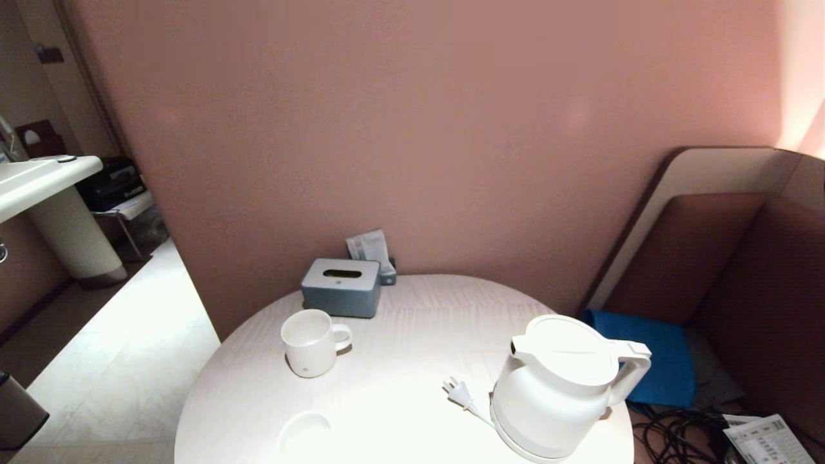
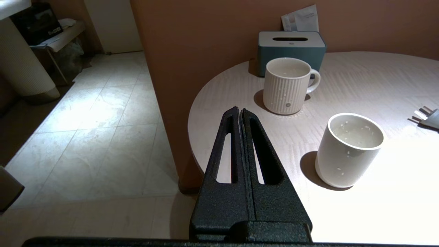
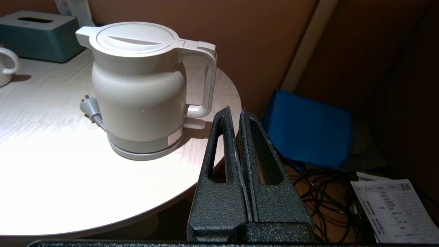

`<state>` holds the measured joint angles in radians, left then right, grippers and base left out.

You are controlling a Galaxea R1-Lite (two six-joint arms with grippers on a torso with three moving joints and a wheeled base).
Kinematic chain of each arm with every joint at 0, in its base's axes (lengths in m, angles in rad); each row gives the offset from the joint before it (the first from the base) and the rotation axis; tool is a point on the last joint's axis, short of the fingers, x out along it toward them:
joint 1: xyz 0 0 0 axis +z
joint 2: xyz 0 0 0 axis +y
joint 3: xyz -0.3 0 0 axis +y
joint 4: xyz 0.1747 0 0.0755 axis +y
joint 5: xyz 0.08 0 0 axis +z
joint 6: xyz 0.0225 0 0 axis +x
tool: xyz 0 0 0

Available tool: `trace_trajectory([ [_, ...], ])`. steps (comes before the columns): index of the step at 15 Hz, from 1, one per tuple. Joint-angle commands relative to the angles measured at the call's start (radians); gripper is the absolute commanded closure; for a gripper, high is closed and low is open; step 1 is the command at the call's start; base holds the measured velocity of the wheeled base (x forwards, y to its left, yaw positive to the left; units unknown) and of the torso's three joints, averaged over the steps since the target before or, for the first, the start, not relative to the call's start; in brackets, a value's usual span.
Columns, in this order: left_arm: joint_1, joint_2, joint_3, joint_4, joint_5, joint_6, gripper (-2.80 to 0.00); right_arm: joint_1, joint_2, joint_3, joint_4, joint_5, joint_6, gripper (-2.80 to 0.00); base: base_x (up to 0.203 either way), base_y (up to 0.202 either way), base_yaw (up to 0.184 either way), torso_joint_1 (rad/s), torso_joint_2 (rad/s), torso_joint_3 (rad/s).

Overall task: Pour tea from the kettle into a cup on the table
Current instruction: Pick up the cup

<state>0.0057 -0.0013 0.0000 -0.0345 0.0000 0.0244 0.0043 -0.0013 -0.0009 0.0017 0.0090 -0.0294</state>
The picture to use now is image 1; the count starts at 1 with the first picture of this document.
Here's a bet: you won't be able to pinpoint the white electric kettle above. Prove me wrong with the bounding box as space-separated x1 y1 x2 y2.
490 314 653 459

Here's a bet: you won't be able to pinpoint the grey tissue box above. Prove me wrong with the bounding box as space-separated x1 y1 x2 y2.
300 258 382 319

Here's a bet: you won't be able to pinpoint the white round kettle base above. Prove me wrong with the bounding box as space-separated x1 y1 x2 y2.
488 394 569 464

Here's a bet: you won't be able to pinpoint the clear plastic bag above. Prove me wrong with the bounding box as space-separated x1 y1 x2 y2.
126 206 170 252

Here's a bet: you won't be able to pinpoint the metal stool with white top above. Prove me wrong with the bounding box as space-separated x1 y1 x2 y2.
90 190 157 262

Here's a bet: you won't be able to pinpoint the blue cushion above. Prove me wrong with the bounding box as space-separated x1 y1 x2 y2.
576 309 698 408

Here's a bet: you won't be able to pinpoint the black box appliance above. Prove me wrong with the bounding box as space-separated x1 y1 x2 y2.
76 157 148 212

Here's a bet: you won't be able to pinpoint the grey cloth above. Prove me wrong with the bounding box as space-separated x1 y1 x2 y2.
686 329 746 407

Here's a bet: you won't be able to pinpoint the brown upholstered sofa bench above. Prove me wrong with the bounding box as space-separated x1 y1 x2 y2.
580 147 825 445

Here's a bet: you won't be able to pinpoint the brown wooden tissue holder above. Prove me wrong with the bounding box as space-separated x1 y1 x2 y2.
14 120 66 159

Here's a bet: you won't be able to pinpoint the printed paper sheet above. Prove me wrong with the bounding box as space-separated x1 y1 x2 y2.
722 414 817 464

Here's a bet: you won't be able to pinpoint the dark waste bin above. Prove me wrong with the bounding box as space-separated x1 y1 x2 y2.
0 372 50 450

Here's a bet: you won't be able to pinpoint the white ribbed mug with handle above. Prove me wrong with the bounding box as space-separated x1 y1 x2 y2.
280 309 353 378

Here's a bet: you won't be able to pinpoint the white power plug with cord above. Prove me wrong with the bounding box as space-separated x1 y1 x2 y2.
442 377 494 427

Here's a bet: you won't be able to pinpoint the white handleless cup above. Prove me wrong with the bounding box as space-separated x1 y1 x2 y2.
277 412 333 464

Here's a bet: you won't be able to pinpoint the black floor cables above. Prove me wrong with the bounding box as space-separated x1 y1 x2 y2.
628 403 748 464

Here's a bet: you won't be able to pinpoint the white pedestal sink counter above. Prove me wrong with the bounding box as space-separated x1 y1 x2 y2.
0 155 128 289

